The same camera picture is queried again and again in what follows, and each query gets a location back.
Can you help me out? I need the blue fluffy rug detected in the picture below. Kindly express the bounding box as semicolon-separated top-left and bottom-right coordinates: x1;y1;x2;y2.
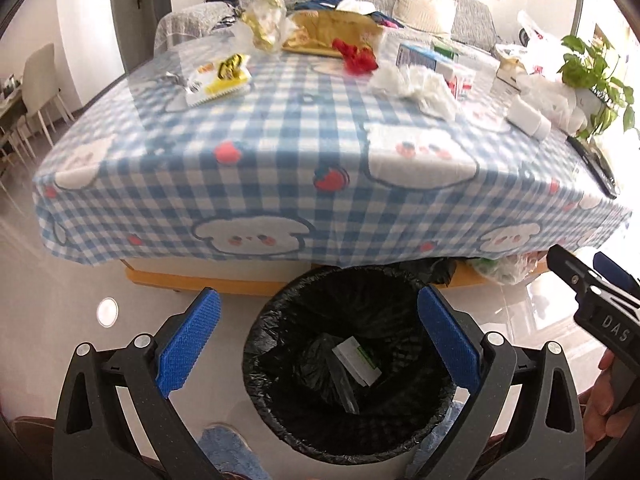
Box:
197;422;253;478

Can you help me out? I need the clear plastic wrapper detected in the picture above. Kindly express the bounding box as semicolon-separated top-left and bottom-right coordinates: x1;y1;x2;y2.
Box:
320;335;362;415

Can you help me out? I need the yellow snack packet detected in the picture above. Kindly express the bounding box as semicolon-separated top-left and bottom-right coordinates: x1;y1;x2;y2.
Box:
161;53;251;107

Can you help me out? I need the black remote control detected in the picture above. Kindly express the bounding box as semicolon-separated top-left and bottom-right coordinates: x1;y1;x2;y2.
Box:
567;135;621;198

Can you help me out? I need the dark blue clothes pile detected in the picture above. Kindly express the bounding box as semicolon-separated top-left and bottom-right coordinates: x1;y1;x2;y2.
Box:
292;0;406;28

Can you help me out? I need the grey door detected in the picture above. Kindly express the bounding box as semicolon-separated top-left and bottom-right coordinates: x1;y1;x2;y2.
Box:
109;0;173;78

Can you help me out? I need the cream pillow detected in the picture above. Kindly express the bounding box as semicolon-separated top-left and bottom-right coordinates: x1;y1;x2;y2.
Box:
391;0;458;36

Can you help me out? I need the blue checked tablecloth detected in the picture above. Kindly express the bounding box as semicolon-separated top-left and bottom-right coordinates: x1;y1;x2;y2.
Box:
32;35;633;271

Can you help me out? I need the wooden table base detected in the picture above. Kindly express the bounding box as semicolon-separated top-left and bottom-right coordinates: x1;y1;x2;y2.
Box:
122;257;551;297

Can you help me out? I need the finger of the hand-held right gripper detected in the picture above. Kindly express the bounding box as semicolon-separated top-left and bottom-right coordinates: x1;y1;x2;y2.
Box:
594;252;640;311
546;245;607;306

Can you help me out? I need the green and white plastic bag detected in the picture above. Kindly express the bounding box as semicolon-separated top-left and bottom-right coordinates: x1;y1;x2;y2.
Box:
467;254;538;286

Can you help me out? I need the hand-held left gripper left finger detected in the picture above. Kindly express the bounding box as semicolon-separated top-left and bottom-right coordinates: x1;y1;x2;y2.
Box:
52;287;223;480

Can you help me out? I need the trash bin with black liner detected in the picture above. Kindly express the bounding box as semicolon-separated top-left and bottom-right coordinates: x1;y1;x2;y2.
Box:
242;265;458;466

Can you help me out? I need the red mesh net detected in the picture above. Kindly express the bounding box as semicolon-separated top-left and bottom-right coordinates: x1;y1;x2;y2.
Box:
332;37;381;77

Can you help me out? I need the black plastic bag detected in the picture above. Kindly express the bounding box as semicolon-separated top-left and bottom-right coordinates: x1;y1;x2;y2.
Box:
400;257;458;286

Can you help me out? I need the clear bag with gold trim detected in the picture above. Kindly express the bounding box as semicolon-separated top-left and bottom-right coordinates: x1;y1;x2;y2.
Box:
232;0;297;53

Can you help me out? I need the green and white box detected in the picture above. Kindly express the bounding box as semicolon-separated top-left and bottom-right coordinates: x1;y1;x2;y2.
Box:
432;40;464;62

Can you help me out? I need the white bag with red print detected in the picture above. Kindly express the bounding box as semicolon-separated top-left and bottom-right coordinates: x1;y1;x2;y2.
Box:
517;10;568;76

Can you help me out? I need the potted green plant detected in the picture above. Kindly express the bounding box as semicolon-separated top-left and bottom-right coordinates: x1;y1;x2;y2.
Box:
560;35;633;138

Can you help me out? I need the white and gold box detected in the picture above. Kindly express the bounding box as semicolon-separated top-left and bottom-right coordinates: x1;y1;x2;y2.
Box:
492;57;524;96

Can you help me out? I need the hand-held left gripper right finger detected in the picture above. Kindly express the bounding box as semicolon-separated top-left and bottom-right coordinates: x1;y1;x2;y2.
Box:
415;285;586;480

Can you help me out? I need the blue and white carton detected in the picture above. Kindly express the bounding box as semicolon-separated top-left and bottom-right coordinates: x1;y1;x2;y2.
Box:
396;42;451;73

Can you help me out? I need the red and white carton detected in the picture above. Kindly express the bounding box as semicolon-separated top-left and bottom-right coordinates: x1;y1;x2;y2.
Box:
447;64;476;98

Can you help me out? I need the gold tissue packaging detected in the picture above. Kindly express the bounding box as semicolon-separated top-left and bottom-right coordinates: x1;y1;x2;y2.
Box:
282;10;386;58

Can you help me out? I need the white dining chair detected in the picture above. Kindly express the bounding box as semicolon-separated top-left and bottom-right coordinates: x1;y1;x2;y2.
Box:
22;42;76;146

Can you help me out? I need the white paper packet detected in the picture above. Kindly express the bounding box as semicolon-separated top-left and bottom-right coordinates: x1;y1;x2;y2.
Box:
334;337;382;387

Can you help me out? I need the person's right hand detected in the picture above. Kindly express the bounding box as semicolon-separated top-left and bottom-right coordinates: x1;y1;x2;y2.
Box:
582;347;632;453

